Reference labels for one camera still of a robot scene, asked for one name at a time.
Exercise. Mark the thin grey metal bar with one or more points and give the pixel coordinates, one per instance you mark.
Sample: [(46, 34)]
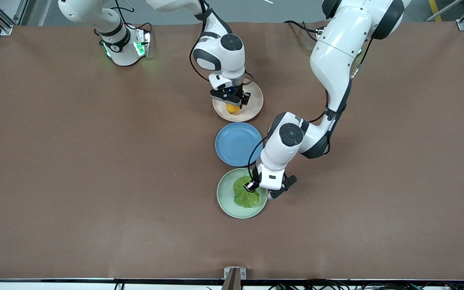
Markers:
[(444, 10)]

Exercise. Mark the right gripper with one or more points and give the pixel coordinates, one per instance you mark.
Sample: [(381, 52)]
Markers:
[(241, 98)]

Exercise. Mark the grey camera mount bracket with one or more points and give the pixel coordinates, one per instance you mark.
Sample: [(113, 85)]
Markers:
[(235, 282)]

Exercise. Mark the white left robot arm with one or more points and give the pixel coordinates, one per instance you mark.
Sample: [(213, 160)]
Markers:
[(336, 48)]

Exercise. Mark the beige round plate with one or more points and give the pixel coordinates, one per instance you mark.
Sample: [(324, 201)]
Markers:
[(254, 104)]

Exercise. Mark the large table cover mat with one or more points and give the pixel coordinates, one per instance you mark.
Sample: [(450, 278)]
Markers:
[(95, 181)]

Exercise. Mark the yellow lemon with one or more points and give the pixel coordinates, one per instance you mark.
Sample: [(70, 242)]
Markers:
[(233, 109)]

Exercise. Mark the green lettuce leaf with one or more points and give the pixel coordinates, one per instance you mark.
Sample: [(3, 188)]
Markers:
[(245, 198)]

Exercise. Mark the blue round plate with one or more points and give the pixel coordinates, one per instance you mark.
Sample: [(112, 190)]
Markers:
[(236, 144)]

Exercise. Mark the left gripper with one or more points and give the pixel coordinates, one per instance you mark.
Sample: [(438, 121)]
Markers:
[(255, 176)]

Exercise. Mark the light green round plate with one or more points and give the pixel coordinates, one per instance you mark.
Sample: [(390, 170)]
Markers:
[(224, 197)]

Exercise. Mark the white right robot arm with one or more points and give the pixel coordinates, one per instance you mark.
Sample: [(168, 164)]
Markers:
[(220, 52)]

